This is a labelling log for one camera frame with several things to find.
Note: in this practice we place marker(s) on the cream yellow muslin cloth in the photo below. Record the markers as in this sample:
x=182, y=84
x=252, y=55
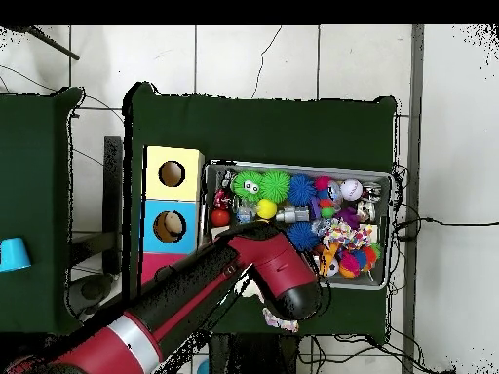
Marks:
x=249, y=290

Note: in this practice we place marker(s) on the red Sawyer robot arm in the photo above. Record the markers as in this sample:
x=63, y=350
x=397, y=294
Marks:
x=269, y=261

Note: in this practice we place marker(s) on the wooden box with three holes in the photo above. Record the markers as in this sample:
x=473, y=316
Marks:
x=175, y=210

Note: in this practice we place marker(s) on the shallow clear mesh bin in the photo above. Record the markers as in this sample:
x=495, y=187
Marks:
x=387, y=195

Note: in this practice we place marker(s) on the small yellow ball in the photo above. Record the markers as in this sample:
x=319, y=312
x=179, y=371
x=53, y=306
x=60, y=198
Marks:
x=267, y=208

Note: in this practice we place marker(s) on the green furry googly-eyed toy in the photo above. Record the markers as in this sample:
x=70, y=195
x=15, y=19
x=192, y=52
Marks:
x=248, y=185

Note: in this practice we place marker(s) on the small red ball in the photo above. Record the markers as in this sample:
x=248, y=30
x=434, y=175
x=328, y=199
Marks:
x=221, y=217

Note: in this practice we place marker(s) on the green spiky ball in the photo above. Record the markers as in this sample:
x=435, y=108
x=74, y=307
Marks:
x=275, y=186

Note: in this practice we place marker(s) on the blue spiky ball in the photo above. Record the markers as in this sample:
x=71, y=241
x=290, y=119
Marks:
x=302, y=189
x=304, y=236

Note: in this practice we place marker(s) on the dark green table cloth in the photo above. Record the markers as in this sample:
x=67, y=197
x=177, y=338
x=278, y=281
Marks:
x=257, y=128

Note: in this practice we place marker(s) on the white baseball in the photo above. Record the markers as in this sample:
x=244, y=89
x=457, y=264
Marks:
x=351, y=189

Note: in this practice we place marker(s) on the black upright panel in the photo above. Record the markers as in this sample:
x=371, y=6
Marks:
x=113, y=195

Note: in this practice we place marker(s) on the blue ball on floor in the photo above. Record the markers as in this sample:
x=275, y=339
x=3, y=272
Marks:
x=203, y=368

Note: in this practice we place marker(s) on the grey stand base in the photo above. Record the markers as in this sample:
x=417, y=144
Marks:
x=86, y=288

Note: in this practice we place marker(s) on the green covered side table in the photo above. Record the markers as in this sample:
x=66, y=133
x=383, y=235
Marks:
x=35, y=210

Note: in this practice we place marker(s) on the light blue cup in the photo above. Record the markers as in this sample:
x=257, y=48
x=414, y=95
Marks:
x=14, y=255

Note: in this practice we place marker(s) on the black rod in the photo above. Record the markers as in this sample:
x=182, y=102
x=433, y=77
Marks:
x=47, y=43

